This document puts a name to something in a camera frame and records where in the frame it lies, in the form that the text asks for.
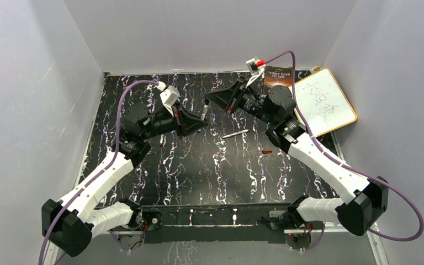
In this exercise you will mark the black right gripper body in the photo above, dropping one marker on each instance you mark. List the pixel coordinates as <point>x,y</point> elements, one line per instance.
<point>247,100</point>

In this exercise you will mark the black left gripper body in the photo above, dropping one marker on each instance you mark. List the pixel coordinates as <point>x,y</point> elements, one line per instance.
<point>165,123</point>

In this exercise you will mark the white marker black end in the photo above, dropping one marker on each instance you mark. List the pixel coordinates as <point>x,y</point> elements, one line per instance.
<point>204,112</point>

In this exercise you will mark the white marker pen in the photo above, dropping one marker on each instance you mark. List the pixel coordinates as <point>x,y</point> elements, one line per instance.
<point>235,134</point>

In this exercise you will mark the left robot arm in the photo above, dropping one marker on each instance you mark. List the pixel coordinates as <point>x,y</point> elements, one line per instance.
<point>71,222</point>

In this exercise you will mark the dark paperback book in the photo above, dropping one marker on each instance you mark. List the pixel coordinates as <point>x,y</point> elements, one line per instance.
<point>277,76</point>

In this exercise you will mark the yellow framed whiteboard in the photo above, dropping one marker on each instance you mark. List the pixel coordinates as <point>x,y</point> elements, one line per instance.
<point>323,103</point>

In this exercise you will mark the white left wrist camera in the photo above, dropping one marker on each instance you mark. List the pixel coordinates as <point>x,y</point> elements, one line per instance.
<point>169,95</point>

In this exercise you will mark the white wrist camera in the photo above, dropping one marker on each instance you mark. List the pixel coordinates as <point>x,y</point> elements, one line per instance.
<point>256,68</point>
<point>169,95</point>

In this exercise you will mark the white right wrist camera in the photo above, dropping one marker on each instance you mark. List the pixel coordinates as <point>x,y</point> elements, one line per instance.
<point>256,68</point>

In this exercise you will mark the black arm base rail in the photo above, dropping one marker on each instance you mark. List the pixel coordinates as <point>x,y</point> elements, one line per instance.
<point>222,223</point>

